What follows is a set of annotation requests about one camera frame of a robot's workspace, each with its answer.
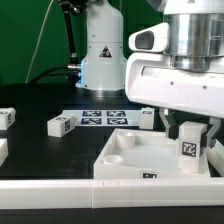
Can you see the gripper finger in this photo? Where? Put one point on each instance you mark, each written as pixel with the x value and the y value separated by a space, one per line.
pixel 213 128

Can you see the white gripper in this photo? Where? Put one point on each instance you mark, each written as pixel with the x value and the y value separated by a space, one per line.
pixel 151 80

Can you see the white square tabletop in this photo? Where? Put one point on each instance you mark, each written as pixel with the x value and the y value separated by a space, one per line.
pixel 136 154

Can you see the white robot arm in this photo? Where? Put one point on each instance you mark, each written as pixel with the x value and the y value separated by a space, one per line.
pixel 177 64

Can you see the white right fence piece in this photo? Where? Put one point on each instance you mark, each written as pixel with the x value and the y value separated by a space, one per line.
pixel 215 156

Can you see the apriltag marker sheet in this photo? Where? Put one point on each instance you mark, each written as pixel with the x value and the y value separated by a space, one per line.
pixel 105 117

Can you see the white block left edge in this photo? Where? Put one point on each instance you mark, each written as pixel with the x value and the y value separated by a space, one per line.
pixel 3 150

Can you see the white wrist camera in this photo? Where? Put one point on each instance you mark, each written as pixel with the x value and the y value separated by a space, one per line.
pixel 154 39

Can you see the white front fence rail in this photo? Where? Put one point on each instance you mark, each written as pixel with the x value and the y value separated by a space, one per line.
pixel 87 193

